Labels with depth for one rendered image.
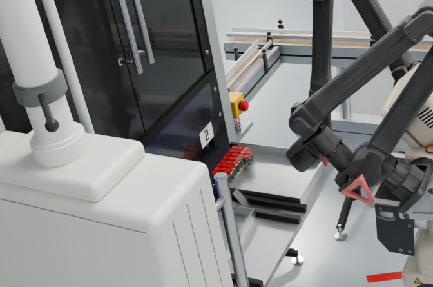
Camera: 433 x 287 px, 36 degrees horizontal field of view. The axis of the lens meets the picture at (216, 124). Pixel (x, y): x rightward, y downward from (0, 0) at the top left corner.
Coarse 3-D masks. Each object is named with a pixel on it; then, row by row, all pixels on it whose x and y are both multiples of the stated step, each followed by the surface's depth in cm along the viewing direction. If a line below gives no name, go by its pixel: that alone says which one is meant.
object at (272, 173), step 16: (240, 144) 242; (256, 144) 238; (256, 160) 236; (272, 160) 234; (288, 160) 232; (320, 160) 229; (240, 176) 229; (256, 176) 227; (272, 176) 226; (288, 176) 224; (304, 176) 222; (240, 192) 218; (256, 192) 214; (272, 192) 218; (288, 192) 216; (304, 192) 210
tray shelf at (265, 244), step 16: (208, 160) 242; (320, 176) 221; (320, 192) 216; (256, 224) 205; (272, 224) 204; (288, 224) 203; (256, 240) 199; (272, 240) 198; (288, 240) 197; (256, 256) 193; (272, 256) 192; (256, 272) 187; (272, 272) 187
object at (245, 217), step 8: (240, 208) 209; (248, 208) 207; (240, 216) 210; (248, 216) 209; (240, 224) 206; (248, 224) 204; (224, 232) 205; (240, 232) 199; (224, 240) 201; (240, 240) 200
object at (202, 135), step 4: (208, 124) 229; (204, 128) 227; (208, 128) 230; (212, 128) 232; (208, 132) 230; (212, 132) 232; (200, 136) 225; (204, 136) 228; (208, 136) 230; (212, 136) 233; (200, 140) 226; (204, 140) 228; (208, 140) 230; (204, 144) 228
